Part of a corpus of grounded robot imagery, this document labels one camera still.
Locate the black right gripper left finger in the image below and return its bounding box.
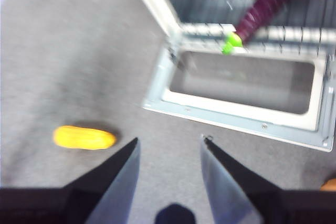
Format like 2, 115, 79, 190
0, 136, 142, 224

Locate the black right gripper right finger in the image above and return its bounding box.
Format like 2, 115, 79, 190
200, 134, 336, 224

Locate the glass oven door with handle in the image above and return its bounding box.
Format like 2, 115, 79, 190
143, 48, 336, 153

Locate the purple eggplant with green stem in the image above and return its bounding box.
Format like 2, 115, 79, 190
222, 0, 308, 56

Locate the white toaster oven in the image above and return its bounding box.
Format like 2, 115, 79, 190
123, 0, 336, 153

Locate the yellow corn cob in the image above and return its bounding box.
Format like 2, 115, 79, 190
52, 125, 117, 151

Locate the brown potato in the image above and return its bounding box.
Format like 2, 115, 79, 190
320, 178, 336, 192

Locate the metal wire oven rack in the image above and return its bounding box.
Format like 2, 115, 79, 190
181, 0, 336, 55

